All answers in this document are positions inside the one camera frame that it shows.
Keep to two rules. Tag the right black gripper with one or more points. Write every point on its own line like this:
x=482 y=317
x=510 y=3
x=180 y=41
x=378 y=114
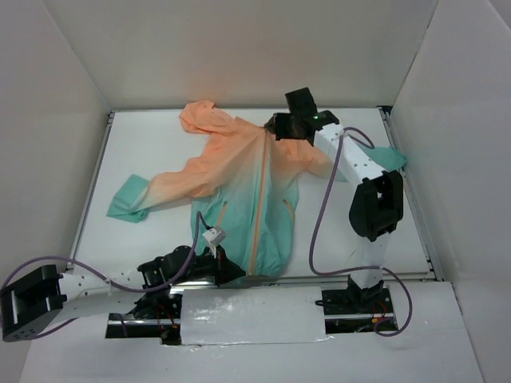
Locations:
x=278 y=125

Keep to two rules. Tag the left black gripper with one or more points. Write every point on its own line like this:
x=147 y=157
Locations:
x=219 y=270

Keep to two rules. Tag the orange and teal jacket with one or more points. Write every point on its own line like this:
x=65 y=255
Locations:
x=245 y=181

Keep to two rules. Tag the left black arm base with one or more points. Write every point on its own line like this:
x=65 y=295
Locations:
x=150 y=318

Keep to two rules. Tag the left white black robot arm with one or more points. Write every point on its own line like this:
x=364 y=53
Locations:
x=46 y=297

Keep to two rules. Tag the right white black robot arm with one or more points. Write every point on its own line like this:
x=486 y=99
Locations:
x=377 y=205

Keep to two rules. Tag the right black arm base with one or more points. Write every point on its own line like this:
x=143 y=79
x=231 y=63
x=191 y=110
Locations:
x=348 y=311

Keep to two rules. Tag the white foil covered panel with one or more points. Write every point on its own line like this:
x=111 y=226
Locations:
x=256 y=316

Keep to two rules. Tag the aluminium front rail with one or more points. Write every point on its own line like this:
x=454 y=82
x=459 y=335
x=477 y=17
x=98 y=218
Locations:
x=253 y=281

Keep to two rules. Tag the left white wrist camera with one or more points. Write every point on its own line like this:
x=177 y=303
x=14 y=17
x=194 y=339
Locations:
x=214 y=236

